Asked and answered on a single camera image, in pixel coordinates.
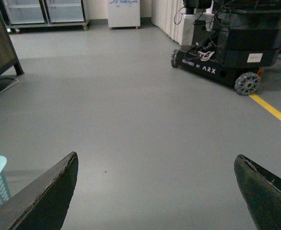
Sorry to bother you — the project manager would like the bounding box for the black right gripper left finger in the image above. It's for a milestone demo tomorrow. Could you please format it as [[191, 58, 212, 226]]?
[[0, 152, 79, 230]]

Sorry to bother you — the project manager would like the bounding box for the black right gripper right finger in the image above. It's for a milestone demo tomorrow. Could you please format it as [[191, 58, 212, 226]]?
[[234, 154, 281, 230]]

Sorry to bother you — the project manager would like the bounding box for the glass door display fridge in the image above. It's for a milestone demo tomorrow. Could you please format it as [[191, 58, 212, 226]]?
[[0, 0, 90, 33]]

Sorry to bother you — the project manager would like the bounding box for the white chest freezer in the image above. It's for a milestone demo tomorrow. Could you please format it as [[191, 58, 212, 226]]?
[[107, 0, 141, 29]]

